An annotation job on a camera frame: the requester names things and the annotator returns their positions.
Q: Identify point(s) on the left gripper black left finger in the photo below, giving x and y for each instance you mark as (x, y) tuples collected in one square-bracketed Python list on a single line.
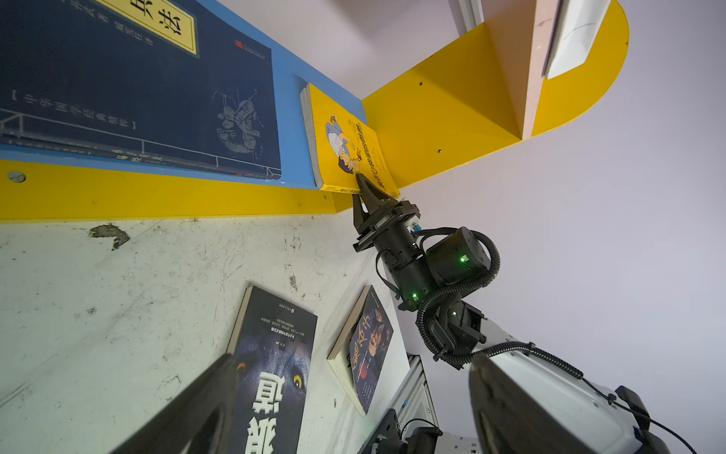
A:
[(198, 420)]

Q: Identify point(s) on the navy book Sunzi yellow label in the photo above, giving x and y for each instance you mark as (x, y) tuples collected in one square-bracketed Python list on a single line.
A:
[(166, 83)]

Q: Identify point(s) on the aluminium frame rail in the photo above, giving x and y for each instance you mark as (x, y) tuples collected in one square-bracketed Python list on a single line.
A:
[(468, 14)]

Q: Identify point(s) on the dark purple illustrated book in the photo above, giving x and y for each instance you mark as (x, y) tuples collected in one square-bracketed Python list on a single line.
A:
[(359, 352)]

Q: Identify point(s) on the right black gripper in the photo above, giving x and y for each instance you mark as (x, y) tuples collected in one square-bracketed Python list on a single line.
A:
[(421, 263)]

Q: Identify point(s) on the black book white lettering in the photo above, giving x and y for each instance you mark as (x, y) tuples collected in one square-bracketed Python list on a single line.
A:
[(271, 346)]

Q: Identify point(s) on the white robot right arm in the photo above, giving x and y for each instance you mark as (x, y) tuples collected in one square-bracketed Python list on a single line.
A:
[(608, 421)]

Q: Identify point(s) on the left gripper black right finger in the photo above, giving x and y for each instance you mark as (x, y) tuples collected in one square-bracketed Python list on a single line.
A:
[(509, 420)]

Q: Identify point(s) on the yellow book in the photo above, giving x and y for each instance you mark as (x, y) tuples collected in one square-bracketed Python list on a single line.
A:
[(342, 146)]

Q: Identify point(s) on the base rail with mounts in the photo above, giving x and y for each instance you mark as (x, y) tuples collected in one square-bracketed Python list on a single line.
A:
[(413, 402)]

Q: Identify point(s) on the yellow shelf unit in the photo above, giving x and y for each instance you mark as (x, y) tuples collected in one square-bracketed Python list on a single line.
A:
[(483, 93)]

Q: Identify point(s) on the white book La Dame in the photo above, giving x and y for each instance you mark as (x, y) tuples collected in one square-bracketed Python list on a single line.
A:
[(576, 27)]

